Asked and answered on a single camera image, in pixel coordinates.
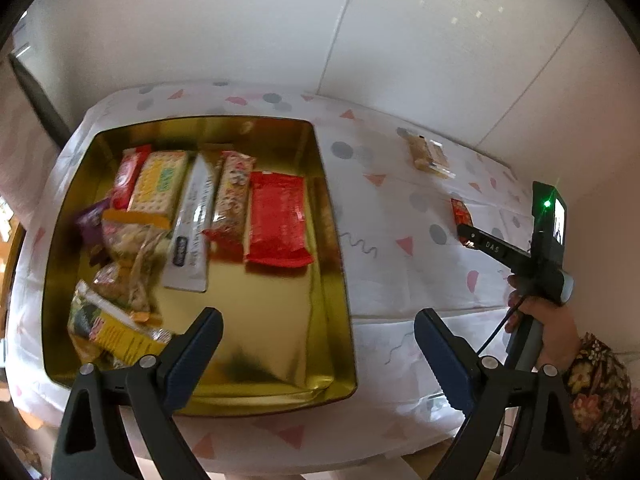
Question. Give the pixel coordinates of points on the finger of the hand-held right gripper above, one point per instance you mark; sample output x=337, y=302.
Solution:
x=490, y=245

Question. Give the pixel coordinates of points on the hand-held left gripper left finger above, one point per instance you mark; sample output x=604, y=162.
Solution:
x=192, y=355

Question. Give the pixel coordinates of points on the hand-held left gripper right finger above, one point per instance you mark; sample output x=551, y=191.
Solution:
x=445, y=355

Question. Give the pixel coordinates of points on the small red snack packet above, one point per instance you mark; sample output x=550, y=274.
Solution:
x=461, y=212

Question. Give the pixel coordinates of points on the yellow snack packet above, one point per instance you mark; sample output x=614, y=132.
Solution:
x=125, y=340

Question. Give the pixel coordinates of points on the gold metal tin box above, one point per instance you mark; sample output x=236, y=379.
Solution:
x=270, y=330

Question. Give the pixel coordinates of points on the green and black snack packet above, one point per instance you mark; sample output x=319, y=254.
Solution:
x=82, y=315

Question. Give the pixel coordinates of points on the white stick snack packet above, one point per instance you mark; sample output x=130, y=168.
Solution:
x=192, y=230

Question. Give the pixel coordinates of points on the clear orange-edged snack bag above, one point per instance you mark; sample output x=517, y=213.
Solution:
x=127, y=247

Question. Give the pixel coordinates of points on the large red snack packet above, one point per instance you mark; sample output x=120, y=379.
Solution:
x=277, y=217

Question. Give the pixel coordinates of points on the brown sesame bar packet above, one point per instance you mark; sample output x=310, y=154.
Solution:
x=231, y=195

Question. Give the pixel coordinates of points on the purple snack packet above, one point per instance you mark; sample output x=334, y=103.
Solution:
x=91, y=221

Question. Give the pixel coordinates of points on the yellow cracker packet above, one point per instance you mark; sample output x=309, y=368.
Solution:
x=157, y=182

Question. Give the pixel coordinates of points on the red and white snack packet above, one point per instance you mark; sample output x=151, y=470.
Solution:
x=125, y=177

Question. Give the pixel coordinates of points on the person's right forearm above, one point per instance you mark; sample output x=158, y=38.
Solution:
x=605, y=395

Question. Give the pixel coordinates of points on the person's right hand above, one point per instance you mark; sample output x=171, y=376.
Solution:
x=562, y=332

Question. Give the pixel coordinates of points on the white patterned tablecloth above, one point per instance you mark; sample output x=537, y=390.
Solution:
x=400, y=280

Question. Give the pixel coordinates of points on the clear pastry packet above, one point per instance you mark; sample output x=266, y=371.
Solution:
x=427, y=157

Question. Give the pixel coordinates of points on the black board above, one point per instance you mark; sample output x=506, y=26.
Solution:
x=42, y=100

